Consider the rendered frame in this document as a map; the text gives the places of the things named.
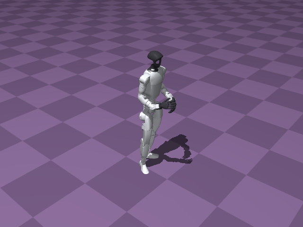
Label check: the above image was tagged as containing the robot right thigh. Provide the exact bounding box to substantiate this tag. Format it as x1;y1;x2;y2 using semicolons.
139;109;152;146

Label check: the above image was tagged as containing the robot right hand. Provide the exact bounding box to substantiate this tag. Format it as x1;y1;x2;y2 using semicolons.
156;98;176;110

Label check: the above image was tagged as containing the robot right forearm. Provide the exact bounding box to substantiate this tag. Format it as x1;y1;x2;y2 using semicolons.
138;96;159;110

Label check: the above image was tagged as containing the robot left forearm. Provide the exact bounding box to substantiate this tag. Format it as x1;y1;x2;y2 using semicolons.
161;86;173;101

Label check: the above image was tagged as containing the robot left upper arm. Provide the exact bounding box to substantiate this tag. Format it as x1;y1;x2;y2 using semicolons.
160;66;166;90

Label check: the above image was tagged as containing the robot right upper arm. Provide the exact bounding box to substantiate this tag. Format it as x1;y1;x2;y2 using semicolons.
138;74;150;99

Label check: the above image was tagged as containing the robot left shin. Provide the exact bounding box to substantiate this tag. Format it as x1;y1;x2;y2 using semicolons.
148;132;156;154

